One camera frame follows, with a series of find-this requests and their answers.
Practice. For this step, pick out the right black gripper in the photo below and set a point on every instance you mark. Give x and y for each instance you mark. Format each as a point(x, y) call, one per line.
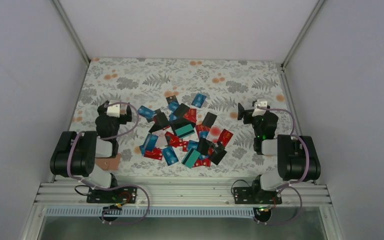
point(241, 113)

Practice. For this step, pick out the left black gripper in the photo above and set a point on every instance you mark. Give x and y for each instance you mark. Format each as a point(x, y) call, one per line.
point(128, 118)

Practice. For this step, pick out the tan leather card holder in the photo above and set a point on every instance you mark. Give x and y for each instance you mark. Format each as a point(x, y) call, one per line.
point(109, 164)

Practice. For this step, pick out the teal striped card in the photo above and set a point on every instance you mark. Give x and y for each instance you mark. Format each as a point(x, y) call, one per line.
point(190, 158)
point(184, 131)

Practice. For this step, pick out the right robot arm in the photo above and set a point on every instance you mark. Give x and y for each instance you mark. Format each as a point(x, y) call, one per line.
point(297, 159)

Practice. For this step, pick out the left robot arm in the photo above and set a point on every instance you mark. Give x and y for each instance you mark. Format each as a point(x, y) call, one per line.
point(75, 153)

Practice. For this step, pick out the red card right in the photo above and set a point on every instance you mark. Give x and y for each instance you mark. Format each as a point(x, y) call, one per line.
point(224, 137)

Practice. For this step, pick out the red card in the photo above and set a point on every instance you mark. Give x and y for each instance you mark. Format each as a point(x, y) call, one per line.
point(202, 163)
point(224, 137)
point(155, 154)
point(191, 115)

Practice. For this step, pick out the black card upper right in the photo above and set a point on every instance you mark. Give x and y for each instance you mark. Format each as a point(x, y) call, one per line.
point(209, 120)

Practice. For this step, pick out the black card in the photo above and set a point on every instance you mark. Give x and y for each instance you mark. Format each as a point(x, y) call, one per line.
point(161, 122)
point(209, 120)
point(217, 154)

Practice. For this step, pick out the blue card far left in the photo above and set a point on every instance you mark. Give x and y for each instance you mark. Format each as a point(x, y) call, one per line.
point(147, 113)

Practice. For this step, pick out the blue card top right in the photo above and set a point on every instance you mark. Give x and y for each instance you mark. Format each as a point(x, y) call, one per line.
point(198, 100)

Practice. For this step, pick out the blue card lower left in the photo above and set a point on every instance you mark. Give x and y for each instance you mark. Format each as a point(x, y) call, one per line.
point(149, 143)

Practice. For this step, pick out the red card top centre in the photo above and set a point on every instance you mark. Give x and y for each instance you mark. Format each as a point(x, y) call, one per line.
point(191, 115)

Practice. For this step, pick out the black card left centre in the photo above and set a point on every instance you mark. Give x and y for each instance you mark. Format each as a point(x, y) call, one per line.
point(161, 122)

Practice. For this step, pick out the black card bottom right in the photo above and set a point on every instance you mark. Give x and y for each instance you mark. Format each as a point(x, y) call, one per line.
point(217, 154)

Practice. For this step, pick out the red card bottom left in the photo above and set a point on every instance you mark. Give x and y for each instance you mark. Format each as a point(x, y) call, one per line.
point(155, 154)

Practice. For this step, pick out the white floral card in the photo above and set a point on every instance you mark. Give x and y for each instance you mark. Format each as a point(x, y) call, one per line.
point(161, 142)

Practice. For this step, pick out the red card bottom centre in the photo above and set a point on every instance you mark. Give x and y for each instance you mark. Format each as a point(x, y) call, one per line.
point(202, 163)

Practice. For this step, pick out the floral patterned table mat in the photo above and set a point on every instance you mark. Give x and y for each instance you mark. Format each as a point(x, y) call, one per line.
point(169, 86)

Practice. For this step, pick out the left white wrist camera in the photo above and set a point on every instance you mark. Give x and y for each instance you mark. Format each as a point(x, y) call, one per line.
point(113, 109)

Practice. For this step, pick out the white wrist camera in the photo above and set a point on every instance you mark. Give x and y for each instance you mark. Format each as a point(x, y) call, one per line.
point(260, 107)
point(113, 109)

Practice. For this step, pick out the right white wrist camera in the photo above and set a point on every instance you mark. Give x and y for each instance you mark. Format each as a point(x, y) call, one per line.
point(260, 107)

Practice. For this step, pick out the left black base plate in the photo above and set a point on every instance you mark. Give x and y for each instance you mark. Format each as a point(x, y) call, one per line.
point(121, 195)

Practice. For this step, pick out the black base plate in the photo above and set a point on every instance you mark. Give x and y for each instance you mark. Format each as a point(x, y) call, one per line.
point(121, 195)
point(248, 196)

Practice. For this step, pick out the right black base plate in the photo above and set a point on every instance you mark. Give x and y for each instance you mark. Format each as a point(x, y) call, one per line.
point(248, 196)

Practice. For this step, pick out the aluminium rail frame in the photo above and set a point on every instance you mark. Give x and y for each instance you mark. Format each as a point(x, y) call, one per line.
point(182, 192)

